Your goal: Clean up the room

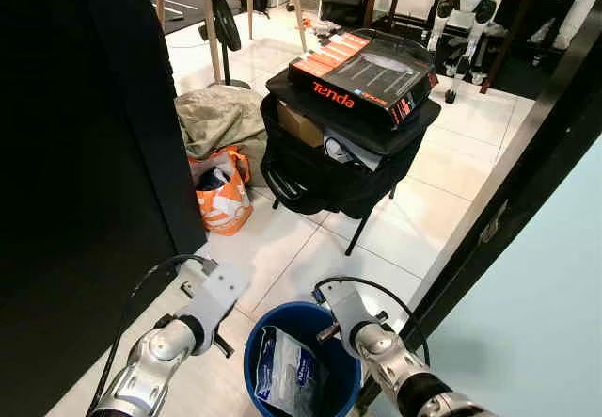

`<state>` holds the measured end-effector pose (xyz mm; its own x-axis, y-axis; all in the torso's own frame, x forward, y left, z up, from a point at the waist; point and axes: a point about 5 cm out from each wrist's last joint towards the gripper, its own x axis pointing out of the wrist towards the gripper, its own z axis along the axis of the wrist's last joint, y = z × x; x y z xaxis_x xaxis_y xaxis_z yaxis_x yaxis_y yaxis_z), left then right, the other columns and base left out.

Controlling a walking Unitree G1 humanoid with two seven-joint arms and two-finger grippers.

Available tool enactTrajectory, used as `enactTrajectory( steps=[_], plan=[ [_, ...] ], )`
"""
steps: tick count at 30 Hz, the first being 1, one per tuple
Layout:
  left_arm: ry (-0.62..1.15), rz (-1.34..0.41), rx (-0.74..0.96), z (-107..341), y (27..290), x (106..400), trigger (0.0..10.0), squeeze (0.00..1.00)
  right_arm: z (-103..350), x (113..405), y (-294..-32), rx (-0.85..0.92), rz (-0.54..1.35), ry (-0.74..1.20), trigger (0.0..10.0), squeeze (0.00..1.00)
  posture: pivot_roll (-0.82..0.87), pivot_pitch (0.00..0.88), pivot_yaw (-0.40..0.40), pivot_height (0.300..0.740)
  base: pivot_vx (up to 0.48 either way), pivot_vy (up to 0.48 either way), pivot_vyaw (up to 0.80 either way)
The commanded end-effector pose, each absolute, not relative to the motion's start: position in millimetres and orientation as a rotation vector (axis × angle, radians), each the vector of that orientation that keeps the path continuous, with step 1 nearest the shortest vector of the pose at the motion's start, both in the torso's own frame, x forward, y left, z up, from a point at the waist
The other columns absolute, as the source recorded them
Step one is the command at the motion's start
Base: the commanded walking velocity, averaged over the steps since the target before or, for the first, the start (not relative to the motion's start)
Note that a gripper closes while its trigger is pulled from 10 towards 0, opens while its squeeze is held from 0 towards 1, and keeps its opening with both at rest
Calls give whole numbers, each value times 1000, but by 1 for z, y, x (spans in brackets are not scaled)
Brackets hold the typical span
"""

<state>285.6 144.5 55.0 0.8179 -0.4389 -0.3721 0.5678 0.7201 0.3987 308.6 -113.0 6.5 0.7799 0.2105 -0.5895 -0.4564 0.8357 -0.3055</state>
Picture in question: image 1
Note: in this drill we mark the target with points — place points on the clear plastic packet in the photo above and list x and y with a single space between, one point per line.
287 370

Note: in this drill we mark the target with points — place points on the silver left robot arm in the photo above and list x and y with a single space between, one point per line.
150 370

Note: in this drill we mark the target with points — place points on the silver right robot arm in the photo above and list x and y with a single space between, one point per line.
395 365

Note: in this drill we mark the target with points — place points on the blue plastic bin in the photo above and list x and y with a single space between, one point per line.
252 379

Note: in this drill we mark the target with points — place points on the orange shopping bag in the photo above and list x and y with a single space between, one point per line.
226 212

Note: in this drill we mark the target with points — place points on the black folding chair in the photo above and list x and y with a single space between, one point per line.
320 186

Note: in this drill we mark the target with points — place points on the white grey papers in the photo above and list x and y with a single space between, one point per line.
350 151

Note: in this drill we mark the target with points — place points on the brown cardboard box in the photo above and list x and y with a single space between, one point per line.
299 125

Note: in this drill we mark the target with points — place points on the beige cloth bundle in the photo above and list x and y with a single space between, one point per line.
221 120

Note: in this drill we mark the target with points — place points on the black door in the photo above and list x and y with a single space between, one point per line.
75 153

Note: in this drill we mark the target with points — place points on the black orange Tenda box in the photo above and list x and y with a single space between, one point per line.
367 73

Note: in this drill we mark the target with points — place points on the black standing fan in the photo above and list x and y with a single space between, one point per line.
226 24

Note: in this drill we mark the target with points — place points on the white humanoid robot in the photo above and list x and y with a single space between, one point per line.
464 12

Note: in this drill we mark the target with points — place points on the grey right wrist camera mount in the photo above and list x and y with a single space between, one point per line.
346 306

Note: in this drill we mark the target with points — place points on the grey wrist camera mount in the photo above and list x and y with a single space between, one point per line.
221 290
346 306

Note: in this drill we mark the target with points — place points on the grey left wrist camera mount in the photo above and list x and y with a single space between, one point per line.
221 290

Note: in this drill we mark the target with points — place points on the black door frame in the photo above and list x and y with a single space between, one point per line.
541 153

